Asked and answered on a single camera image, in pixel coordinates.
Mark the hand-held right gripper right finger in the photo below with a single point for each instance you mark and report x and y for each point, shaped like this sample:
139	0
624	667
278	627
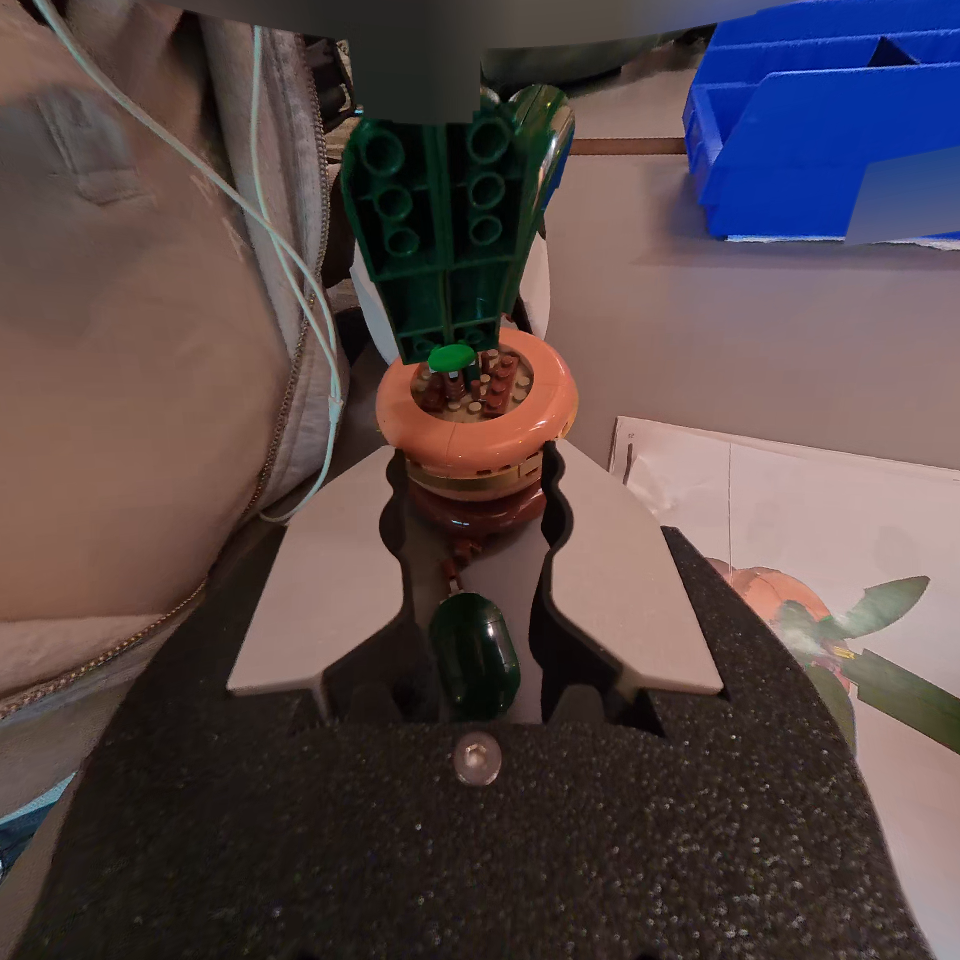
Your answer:
622	585

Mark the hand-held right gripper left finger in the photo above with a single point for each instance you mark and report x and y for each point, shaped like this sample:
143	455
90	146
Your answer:
330	585

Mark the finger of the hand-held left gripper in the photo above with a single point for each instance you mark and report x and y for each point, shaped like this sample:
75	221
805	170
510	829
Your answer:
371	315
536	300

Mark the long dark green toy leaf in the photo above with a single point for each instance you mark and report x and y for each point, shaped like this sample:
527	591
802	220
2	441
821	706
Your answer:
420	285
551	135

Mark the toy flower pot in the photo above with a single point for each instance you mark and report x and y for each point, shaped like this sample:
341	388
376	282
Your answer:
540	405

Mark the building instruction booklet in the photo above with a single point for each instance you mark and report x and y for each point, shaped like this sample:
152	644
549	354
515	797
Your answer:
787	510

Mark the brown-edged grey desk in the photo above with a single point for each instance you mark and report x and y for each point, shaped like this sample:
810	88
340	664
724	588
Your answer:
630	112

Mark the blue plastic bin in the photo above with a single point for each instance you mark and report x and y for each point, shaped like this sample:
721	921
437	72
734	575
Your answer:
750	172

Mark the white paper sheet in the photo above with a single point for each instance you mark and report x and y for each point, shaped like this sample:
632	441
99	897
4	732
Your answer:
787	238

